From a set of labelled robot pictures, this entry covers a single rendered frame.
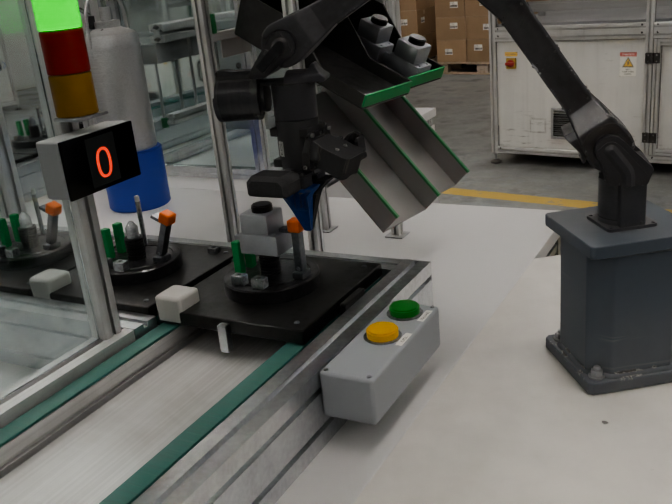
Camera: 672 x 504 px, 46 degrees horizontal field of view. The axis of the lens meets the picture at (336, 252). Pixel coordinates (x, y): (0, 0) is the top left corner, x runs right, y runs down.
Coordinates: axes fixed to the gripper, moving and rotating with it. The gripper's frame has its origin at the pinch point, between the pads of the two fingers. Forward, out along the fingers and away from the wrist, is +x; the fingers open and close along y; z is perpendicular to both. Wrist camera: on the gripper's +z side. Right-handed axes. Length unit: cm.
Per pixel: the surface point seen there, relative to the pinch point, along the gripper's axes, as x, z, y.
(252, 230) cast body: 3.3, -7.9, -2.2
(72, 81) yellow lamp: -20.7, -17.1, -20.6
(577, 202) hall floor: 109, -37, 348
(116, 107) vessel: -3, -84, 54
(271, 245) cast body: 5.3, -5.1, -2.2
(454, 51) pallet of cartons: 81, -278, 815
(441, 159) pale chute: 5.8, 1.0, 48.0
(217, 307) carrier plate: 12.6, -10.8, -9.0
